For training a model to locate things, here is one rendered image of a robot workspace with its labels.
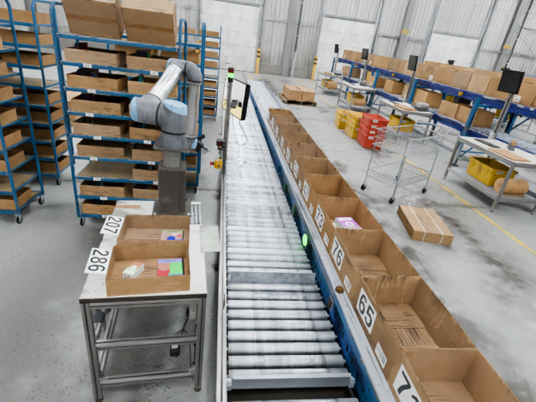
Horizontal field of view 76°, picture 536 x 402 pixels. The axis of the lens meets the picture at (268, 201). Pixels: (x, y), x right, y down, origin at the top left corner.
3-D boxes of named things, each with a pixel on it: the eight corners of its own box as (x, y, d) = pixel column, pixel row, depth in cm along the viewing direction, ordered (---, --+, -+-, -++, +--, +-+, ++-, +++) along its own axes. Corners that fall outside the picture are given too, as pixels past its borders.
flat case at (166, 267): (157, 285, 171) (157, 282, 170) (157, 262, 187) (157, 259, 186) (185, 282, 175) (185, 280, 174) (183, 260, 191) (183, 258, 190)
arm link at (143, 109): (154, 110, 205) (190, 56, 256) (125, 104, 205) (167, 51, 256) (156, 131, 216) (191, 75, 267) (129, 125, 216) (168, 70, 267)
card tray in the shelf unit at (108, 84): (67, 86, 285) (65, 73, 281) (82, 81, 312) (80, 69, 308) (117, 92, 290) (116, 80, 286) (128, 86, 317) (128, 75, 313)
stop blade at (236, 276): (230, 283, 183) (230, 269, 180) (313, 285, 191) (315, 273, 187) (230, 284, 183) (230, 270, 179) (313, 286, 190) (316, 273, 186)
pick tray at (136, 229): (126, 228, 213) (125, 214, 209) (190, 229, 221) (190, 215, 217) (117, 255, 188) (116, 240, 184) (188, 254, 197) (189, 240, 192)
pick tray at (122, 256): (114, 260, 184) (112, 245, 180) (187, 257, 195) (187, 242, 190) (106, 297, 160) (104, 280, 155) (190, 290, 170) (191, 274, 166)
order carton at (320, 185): (300, 193, 261) (304, 173, 254) (337, 195, 266) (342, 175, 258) (312, 219, 226) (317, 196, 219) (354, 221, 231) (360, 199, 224)
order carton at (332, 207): (312, 218, 227) (317, 195, 219) (354, 221, 231) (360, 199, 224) (328, 254, 192) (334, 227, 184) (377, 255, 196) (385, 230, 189)
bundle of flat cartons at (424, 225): (396, 212, 461) (399, 203, 456) (431, 218, 460) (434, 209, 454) (410, 239, 399) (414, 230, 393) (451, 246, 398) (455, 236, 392)
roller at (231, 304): (223, 305, 171) (224, 297, 169) (323, 306, 179) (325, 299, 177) (223, 312, 167) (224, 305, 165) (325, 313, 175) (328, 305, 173)
